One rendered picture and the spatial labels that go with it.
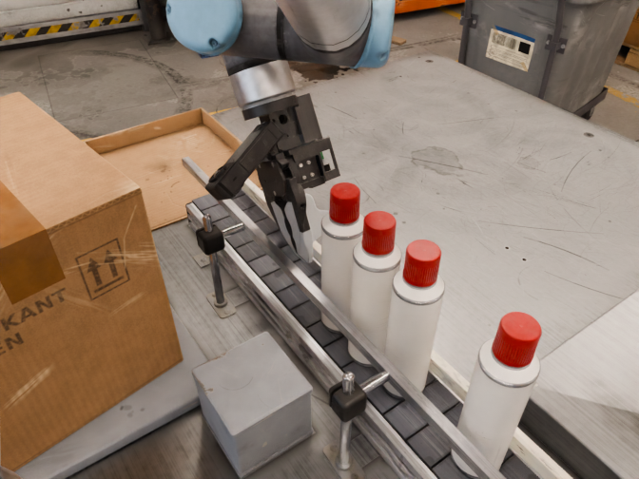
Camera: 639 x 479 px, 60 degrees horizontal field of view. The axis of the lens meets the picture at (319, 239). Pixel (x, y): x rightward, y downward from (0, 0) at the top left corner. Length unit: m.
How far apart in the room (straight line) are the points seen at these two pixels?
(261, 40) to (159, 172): 0.59
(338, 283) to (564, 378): 0.29
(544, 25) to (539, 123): 1.26
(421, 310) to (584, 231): 0.55
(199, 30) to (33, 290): 0.29
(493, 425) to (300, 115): 0.42
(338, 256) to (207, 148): 0.62
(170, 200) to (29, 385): 0.50
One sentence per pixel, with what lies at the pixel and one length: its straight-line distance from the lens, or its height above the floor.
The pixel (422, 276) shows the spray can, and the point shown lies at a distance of 0.53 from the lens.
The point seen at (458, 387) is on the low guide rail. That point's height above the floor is 0.91.
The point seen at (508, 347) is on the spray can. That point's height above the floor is 1.07.
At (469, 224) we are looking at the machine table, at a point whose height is 0.83.
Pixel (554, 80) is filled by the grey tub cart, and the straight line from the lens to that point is 2.65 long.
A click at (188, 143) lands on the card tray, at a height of 0.83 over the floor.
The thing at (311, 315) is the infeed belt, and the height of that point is 0.88.
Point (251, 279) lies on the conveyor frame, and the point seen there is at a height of 0.88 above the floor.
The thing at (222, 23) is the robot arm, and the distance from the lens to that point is 0.57.
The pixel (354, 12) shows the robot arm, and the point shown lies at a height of 1.28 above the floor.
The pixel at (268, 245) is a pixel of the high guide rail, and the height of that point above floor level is 0.96.
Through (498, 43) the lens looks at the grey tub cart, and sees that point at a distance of 2.70.
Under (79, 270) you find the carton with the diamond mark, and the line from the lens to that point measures 0.58.
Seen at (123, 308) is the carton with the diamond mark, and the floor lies 0.99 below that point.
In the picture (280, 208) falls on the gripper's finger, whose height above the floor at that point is 0.99.
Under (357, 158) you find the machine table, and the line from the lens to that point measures 1.14.
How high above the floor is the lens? 1.43
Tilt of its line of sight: 40 degrees down
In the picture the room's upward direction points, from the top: straight up
